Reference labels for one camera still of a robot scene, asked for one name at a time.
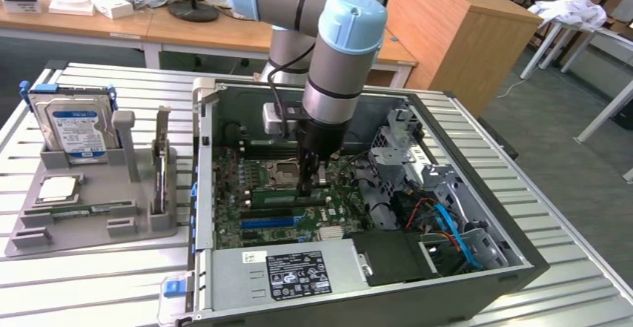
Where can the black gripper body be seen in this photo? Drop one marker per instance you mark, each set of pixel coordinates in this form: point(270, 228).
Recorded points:
point(322, 138)

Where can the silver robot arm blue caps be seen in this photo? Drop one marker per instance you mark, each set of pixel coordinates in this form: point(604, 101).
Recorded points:
point(345, 26)

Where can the green RAM stick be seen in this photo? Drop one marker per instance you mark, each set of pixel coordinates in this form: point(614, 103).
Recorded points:
point(274, 198)
point(73, 210)

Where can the black RAM slots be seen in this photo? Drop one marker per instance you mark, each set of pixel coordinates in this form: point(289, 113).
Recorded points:
point(266, 152)

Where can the CPU socket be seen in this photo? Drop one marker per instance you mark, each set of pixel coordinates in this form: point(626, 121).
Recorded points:
point(281, 174)

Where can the black expansion slot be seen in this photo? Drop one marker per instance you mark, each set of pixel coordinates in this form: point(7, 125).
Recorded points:
point(296, 212)

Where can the green motherboard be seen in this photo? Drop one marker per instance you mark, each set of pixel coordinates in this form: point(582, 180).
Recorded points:
point(341, 212)

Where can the blue expansion slot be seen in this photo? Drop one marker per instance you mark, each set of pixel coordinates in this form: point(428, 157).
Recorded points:
point(264, 223)

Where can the small silver heat sink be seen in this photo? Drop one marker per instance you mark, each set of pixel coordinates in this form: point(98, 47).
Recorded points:
point(330, 233)

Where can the metal disk bay cage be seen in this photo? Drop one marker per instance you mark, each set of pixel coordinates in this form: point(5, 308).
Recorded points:
point(445, 182)

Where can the graphics card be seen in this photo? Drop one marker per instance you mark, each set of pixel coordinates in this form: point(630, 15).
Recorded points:
point(161, 164)

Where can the grey power supply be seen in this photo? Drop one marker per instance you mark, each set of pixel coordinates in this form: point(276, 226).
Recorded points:
point(237, 282)

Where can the wooden cabinet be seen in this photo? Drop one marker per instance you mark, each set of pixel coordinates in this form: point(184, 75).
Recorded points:
point(465, 45)

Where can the blue case latch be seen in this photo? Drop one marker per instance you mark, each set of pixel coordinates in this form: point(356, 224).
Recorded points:
point(173, 289)

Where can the open black PC case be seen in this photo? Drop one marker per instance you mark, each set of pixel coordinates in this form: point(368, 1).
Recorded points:
point(445, 297)

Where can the grey parts rack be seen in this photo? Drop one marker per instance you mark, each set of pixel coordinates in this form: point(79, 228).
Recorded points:
point(98, 227)

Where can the silver CPU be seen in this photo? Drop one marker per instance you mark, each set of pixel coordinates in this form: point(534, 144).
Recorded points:
point(56, 190)

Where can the wooden desk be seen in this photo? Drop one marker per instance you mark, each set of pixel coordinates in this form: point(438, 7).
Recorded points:
point(98, 26)

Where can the small white box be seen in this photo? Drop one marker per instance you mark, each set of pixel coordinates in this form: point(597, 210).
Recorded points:
point(114, 7)

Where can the white crumpled cloth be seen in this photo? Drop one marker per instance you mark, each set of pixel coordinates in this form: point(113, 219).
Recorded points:
point(573, 10)

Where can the white round device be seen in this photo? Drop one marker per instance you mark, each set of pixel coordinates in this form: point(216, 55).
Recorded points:
point(72, 2)

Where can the white labelled box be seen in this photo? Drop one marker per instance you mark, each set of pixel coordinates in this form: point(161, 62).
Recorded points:
point(20, 0)

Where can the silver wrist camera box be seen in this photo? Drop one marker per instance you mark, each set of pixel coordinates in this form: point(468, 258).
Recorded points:
point(273, 117)

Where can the hard disk blue bracket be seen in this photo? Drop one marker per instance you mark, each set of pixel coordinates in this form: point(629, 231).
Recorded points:
point(73, 123)

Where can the white frame table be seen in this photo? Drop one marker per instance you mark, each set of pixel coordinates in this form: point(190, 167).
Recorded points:
point(593, 82)

